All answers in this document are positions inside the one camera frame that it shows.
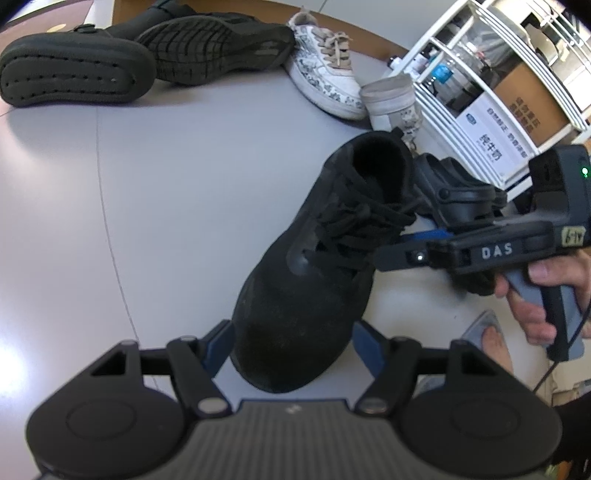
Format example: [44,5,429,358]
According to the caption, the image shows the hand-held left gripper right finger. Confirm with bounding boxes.
[353,320,497,416]

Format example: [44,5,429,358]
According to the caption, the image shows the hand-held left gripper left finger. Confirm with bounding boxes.
[90,319,236,418]

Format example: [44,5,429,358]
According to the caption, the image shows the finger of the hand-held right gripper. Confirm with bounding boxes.
[373,229,457,274]

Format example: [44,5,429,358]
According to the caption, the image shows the black rubber clog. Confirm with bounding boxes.
[412,154,509,232]

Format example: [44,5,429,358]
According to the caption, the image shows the black lace-up sneaker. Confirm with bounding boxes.
[136,11,296,87]
[229,130,423,394]

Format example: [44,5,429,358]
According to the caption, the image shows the white printed sneaker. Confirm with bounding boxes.
[284,9,368,121]
[359,73,426,155]

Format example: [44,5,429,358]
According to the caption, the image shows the white metal rack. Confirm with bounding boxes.
[388,0,591,192]

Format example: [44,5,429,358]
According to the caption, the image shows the person's right hand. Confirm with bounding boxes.
[494,251,591,349]

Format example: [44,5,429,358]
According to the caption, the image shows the person's foot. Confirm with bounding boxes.
[478,323,515,386]

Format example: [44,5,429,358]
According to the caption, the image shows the white milk carton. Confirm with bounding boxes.
[455,90,539,183]

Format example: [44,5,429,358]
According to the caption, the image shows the cardboard box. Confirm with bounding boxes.
[492,62,578,148]

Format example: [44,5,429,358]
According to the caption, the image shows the clear blue-label water bottle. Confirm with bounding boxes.
[425,46,485,114]

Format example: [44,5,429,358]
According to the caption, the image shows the person's dark clothing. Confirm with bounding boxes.
[549,392,591,480]

